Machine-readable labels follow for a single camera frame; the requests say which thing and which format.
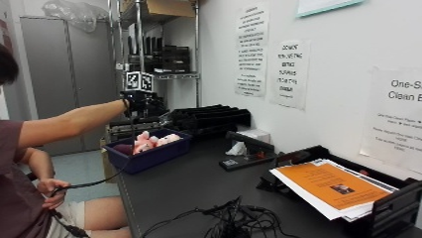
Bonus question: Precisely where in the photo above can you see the the person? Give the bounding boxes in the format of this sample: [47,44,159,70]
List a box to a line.
[0,43,133,238]

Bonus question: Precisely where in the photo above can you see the white box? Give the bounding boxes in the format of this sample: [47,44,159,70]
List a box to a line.
[235,128,271,145]

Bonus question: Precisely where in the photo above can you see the crumpled white tissue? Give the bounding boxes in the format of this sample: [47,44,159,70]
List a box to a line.
[223,141,247,157]

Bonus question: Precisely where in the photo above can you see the stack of white papers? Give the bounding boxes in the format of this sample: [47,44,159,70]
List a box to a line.
[267,158,400,222]

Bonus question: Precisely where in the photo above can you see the orange paper sheet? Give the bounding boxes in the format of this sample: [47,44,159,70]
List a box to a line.
[275,161,391,211]

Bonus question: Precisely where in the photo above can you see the large white wall notice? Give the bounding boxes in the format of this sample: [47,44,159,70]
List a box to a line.
[358,65,422,175]

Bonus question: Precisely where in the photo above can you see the clear plastic bag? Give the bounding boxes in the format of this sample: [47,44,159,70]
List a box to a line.
[41,0,109,34]

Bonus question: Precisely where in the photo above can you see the metal wire shelf rack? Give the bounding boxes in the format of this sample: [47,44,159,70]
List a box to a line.
[106,0,202,108]

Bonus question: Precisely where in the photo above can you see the tangle of black cables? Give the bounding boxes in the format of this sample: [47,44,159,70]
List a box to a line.
[138,195,304,238]

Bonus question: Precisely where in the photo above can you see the black glove cable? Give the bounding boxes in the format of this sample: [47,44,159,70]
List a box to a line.
[49,98,137,238]

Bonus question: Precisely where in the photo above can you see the black paper tray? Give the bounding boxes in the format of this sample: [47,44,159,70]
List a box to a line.
[255,144,422,238]

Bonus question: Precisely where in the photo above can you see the small white wall notice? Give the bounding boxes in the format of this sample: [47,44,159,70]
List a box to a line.
[270,39,311,111]

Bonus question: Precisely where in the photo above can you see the stack of black trays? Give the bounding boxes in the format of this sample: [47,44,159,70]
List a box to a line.
[169,104,251,137]

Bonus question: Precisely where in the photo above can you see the pink soft toy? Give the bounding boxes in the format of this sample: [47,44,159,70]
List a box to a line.
[130,130,183,156]

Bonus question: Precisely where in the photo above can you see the brown cardboard box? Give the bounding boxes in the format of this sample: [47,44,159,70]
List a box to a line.
[119,0,197,19]

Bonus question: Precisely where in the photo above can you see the maroon soft object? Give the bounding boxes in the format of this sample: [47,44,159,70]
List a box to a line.
[111,143,135,157]

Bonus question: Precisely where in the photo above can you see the dark blue plastic bin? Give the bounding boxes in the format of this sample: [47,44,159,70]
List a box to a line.
[102,128,194,176]

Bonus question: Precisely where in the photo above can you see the teal framed whiteboard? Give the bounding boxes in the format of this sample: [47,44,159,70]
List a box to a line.
[295,0,366,19]

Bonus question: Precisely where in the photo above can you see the white cube with black markers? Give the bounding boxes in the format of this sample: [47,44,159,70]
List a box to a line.
[123,70,155,93]

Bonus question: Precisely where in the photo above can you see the grey metal cabinet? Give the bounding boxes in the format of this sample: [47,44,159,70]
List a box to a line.
[18,15,119,157]

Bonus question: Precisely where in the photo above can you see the tall white wall notice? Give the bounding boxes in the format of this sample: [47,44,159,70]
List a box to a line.
[232,2,270,99]

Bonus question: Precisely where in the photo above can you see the black boxes on shelf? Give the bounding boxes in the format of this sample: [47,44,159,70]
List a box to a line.
[125,35,193,74]

